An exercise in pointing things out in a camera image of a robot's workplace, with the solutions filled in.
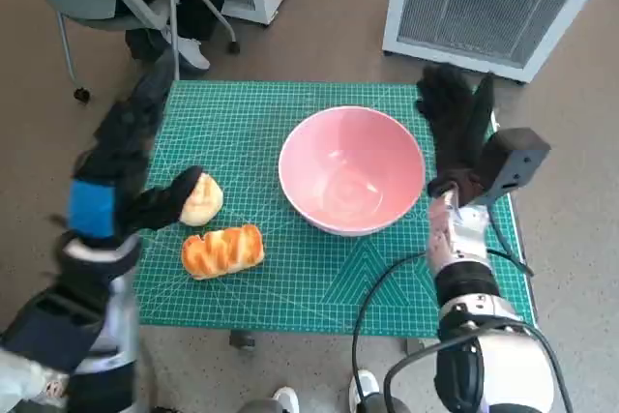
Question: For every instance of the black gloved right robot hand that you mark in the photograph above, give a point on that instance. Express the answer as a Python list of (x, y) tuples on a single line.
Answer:
[(454, 127)]

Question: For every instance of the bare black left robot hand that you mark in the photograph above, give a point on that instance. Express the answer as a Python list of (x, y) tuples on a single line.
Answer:
[(116, 166)]

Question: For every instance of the pale round bread bun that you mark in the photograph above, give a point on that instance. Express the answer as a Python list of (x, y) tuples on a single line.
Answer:
[(205, 202)]

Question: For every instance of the pink bowl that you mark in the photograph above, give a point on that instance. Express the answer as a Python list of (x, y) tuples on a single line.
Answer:
[(353, 166)]

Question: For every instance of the striped orange bread loaf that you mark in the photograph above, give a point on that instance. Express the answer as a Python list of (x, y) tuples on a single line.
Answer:
[(222, 251)]

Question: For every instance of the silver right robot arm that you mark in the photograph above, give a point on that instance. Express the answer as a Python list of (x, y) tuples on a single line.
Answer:
[(469, 287)]

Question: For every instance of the large white grille cabinet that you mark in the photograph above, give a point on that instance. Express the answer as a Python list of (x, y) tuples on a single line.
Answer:
[(483, 7)]

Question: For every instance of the green cutting mat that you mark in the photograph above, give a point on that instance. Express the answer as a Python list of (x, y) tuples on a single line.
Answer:
[(300, 277)]

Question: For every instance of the grey table caster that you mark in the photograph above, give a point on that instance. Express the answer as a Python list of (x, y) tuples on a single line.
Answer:
[(243, 340), (415, 345)]

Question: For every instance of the person's white shoe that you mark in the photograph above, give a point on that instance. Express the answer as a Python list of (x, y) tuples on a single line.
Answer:
[(287, 401), (363, 384)]

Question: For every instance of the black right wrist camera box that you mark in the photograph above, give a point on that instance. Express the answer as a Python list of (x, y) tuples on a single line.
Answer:
[(512, 156)]

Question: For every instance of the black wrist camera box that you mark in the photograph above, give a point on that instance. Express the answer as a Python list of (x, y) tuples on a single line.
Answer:
[(512, 156), (48, 326)]

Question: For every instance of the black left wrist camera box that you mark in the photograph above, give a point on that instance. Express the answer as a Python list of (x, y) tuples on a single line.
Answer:
[(48, 326)]

